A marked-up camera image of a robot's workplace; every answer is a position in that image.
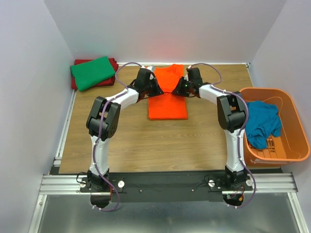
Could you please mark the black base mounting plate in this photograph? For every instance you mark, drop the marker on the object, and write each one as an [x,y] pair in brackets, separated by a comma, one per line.
[180,186]

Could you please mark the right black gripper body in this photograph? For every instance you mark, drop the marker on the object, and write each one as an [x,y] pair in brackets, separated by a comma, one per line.
[191,84]

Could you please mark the orange plastic laundry basket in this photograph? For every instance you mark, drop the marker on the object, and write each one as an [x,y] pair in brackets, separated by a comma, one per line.
[292,144]

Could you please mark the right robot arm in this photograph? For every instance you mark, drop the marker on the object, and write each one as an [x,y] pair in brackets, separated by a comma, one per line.
[232,112]

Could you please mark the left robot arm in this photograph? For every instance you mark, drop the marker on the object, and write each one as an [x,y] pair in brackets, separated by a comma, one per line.
[103,120]

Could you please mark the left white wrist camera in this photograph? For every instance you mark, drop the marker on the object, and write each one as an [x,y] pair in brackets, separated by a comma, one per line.
[152,69]

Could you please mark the green folded t shirt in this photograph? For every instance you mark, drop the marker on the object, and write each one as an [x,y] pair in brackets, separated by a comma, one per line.
[91,73]

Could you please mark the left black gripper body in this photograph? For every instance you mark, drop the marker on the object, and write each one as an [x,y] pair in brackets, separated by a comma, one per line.
[151,88]

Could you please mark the orange t shirt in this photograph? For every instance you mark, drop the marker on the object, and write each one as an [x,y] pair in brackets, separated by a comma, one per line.
[168,106]

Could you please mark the blue crumpled t shirt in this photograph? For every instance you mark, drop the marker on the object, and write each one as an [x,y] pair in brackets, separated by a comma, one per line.
[263,121]

